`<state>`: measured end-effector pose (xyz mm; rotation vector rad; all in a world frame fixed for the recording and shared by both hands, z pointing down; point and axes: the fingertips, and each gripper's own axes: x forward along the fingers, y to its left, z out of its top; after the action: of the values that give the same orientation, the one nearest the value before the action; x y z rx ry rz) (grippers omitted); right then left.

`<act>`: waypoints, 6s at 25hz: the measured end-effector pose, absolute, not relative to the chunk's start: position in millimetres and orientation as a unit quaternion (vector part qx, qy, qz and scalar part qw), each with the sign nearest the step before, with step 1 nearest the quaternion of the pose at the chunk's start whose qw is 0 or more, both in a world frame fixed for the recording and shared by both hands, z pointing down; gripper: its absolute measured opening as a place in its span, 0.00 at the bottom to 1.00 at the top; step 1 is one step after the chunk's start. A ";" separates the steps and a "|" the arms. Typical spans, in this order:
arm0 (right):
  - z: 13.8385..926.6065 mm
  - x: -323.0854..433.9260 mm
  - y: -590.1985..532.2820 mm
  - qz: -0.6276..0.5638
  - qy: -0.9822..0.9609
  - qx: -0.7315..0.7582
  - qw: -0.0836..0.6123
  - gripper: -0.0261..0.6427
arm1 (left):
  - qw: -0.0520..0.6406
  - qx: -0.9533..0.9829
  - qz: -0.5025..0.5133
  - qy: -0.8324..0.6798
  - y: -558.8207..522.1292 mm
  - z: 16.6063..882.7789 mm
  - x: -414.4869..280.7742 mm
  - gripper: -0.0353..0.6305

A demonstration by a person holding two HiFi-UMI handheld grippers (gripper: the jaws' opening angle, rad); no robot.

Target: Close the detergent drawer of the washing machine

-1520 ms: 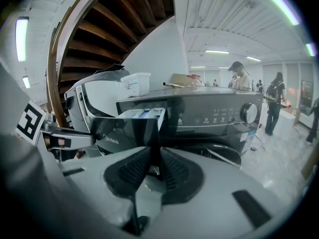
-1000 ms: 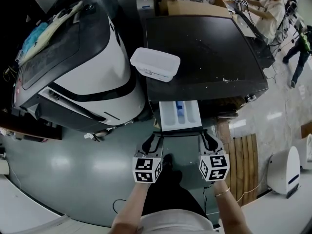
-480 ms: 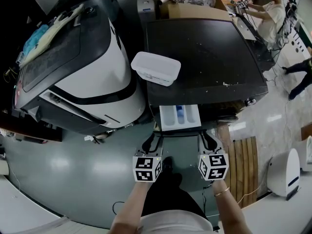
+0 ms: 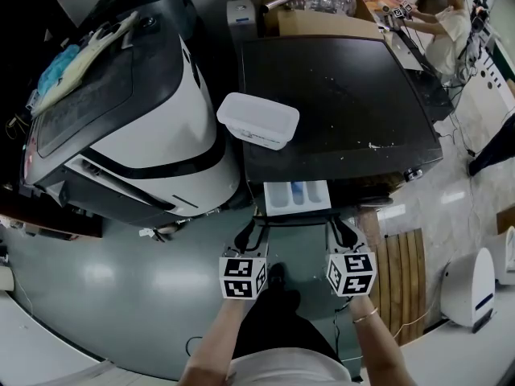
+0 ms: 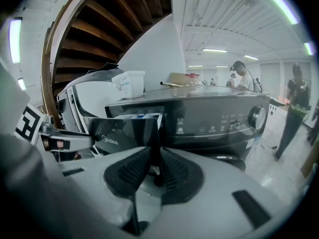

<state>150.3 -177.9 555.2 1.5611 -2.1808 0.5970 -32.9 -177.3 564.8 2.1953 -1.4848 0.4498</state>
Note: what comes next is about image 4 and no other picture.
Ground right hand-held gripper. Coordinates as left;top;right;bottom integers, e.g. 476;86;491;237
324;217;378;298

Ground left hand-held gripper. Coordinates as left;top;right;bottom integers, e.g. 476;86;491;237
218;219;271;300

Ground white detergent drawer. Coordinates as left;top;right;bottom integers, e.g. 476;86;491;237
252;179;344;228

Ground person's left forearm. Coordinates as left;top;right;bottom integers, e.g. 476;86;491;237
179;298;246;386

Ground person's right forearm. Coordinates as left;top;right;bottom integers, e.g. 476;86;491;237
350;295;406;386

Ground brown flat board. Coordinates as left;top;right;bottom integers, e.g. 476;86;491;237
356;207;382;248

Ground person's black shoe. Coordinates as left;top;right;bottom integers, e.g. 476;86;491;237
267;262;289;293

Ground wooden slat platform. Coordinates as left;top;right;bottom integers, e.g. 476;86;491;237
368;228;427;345

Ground person's black trousers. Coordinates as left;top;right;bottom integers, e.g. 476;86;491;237
233;289;343;363

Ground white plastic lidded container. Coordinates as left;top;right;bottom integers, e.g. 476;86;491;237
216;92;301;151

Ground person's white shirt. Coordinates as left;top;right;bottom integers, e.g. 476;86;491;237
229;347;351;386

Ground white rounded toilet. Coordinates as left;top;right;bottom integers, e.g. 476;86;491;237
440;247;496;333

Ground large white and grey appliance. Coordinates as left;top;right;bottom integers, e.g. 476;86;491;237
19;0;241;228

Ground black washing machine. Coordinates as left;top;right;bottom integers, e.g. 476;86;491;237
239;34;443;227

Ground white toilet with raised lid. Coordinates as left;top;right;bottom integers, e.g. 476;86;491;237
496;226;515;285

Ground black low appliance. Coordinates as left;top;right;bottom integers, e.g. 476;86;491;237
384;24;455;123

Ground dark low shelf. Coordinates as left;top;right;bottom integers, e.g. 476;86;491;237
0;183;104;240

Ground open brown cardboard box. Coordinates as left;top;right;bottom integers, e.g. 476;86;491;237
257;0;385;39

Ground white appliance with knobs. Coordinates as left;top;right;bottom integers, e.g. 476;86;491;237
466;26;515;110

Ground grey white box unit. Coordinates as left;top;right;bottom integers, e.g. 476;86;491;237
226;0;259;42

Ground metal tube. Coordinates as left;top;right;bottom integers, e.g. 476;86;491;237
259;0;311;14

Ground cream plastic panel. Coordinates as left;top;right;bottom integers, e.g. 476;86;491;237
27;10;140;116

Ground blue cloth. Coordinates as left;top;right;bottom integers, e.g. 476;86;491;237
37;44;80;96

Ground thin gold bracelet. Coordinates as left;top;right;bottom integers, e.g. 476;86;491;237
352;306;380;324

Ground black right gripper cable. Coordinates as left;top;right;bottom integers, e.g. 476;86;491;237
333;302;355;349

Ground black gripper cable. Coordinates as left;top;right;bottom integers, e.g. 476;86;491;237
185;335;204;357
333;302;355;349

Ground pale thin floor cable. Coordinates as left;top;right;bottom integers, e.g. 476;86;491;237
392;302;439;341

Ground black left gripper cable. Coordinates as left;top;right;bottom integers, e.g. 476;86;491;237
185;335;204;357

